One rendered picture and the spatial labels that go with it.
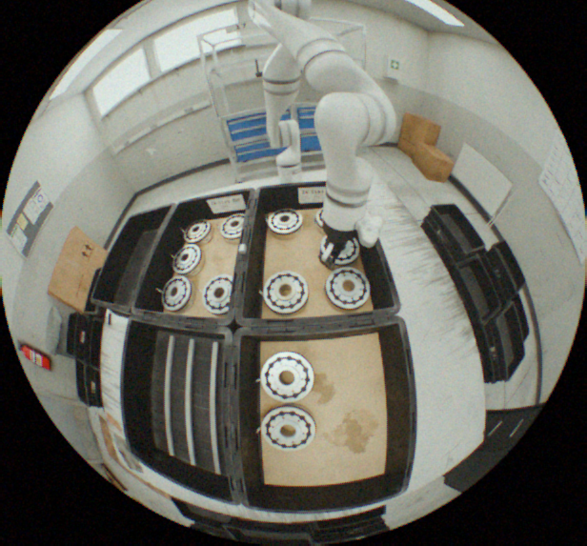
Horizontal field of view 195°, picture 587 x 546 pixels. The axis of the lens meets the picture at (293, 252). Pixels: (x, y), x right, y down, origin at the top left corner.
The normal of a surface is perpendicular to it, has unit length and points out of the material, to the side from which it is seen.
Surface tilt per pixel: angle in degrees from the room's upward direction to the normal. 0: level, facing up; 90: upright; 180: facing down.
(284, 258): 0
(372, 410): 0
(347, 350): 0
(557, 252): 90
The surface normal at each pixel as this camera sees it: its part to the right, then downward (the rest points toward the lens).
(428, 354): -0.08, -0.56
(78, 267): 0.95, -0.28
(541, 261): -0.98, 0.18
